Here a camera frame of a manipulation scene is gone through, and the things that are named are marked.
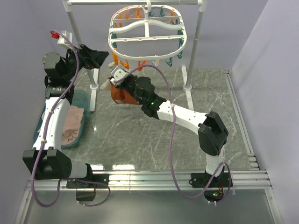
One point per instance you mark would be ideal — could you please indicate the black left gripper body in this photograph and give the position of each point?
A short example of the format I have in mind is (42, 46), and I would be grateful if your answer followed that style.
(88, 62)

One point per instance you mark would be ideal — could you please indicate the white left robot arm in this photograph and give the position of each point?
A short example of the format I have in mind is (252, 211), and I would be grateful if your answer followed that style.
(45, 160)

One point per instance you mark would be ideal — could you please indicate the white oval clip hanger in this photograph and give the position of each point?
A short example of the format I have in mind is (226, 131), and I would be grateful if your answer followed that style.
(146, 48)

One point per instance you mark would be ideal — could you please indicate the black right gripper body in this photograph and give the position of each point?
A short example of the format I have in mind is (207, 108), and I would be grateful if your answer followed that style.
(129, 85)

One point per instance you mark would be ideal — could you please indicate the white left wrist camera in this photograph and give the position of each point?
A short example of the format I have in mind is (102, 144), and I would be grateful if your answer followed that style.
(61, 40)

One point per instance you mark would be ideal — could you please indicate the teal clip right side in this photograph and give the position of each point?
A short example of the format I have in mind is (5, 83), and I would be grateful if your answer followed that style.
(180, 55)

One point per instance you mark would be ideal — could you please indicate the white clothes rack frame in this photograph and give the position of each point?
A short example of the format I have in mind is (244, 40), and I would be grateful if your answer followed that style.
(194, 58)

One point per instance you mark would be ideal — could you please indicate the teal clip front right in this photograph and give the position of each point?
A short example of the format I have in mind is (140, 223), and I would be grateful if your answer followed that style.
(169, 62)

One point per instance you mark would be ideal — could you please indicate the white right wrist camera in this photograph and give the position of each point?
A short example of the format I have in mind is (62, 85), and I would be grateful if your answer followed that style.
(118, 74)

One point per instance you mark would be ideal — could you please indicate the aluminium mounting rail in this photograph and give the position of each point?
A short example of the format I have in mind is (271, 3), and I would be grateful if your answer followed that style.
(160, 180)

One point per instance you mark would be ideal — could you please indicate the teal plastic laundry basket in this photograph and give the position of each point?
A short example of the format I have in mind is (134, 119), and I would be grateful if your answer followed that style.
(58, 110)

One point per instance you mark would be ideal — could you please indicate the pink cloth in basket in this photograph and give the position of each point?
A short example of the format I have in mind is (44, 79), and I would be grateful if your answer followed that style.
(72, 125)

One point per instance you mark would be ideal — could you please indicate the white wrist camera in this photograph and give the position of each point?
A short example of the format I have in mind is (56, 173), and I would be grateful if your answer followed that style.
(61, 40)
(118, 74)

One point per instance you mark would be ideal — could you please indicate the orange and beige underwear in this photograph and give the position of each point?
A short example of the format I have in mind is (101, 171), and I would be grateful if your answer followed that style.
(118, 95)

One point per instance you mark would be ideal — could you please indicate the teal clip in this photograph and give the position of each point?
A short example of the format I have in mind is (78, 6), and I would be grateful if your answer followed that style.
(169, 62)
(180, 55)

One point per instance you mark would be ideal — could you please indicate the orange clip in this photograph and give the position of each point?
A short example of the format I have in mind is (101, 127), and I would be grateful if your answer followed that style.
(124, 64)
(141, 64)

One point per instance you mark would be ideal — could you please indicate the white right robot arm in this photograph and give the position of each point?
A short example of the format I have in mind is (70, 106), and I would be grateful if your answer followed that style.
(210, 128)

